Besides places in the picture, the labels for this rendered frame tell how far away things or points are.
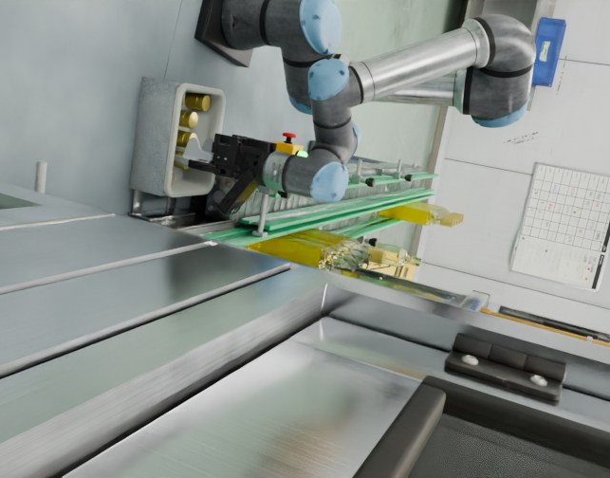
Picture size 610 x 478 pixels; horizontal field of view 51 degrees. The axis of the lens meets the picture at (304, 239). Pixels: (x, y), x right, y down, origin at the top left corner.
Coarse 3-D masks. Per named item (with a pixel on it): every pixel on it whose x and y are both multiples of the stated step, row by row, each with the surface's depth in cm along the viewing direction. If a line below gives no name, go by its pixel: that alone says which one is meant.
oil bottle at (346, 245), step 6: (306, 234) 160; (312, 234) 160; (318, 234) 161; (324, 234) 163; (324, 240) 158; (330, 240) 158; (336, 240) 158; (342, 240) 160; (342, 246) 157; (348, 246) 158; (348, 252) 158
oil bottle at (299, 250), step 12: (276, 240) 151; (288, 240) 150; (300, 240) 152; (264, 252) 152; (276, 252) 151; (288, 252) 150; (300, 252) 149; (312, 252) 147; (324, 252) 146; (312, 264) 148; (324, 264) 147
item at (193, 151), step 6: (192, 138) 129; (192, 144) 130; (198, 144) 129; (186, 150) 130; (192, 150) 130; (198, 150) 129; (180, 156) 131; (186, 156) 130; (192, 156) 130; (198, 156) 129; (204, 156) 129; (210, 156) 129; (180, 162) 131; (186, 162) 130; (210, 162) 129
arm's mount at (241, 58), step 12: (204, 0) 136; (216, 0) 137; (204, 12) 136; (216, 12) 138; (204, 24) 136; (216, 24) 139; (204, 36) 136; (216, 36) 140; (216, 48) 142; (228, 48) 145; (252, 48) 154; (240, 60) 150
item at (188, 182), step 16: (176, 96) 122; (224, 96) 136; (176, 112) 122; (208, 112) 138; (224, 112) 138; (176, 128) 123; (192, 128) 139; (208, 128) 138; (176, 176) 140; (192, 176) 141; (208, 176) 140; (176, 192) 129; (192, 192) 134; (208, 192) 139
